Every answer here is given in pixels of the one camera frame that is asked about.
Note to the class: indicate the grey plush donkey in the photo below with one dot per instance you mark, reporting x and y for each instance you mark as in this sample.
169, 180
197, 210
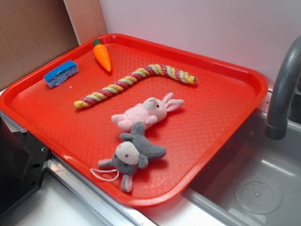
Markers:
134, 153

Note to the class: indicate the multicolour twisted rope toy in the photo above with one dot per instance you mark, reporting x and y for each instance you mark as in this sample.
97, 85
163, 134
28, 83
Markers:
131, 79

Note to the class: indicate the grey toy faucet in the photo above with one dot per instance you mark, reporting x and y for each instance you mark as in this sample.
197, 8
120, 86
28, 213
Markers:
285, 102

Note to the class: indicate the orange toy carrot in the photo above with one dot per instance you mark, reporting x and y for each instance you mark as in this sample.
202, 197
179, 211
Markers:
102, 55

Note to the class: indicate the blue sponge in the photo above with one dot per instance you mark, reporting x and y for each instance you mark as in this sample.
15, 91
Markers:
60, 74

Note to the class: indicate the brown cardboard panel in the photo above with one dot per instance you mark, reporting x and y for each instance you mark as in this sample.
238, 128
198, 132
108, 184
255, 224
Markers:
32, 33

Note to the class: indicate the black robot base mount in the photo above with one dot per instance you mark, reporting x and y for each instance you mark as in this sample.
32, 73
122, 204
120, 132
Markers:
23, 159

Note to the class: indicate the red plastic tray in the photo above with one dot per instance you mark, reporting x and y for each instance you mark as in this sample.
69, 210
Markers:
223, 98

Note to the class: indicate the pink plush bunny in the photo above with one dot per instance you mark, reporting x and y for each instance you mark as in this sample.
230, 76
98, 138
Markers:
150, 112

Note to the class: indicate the grey plastic sink basin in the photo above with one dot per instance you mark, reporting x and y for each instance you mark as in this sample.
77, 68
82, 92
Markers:
253, 180

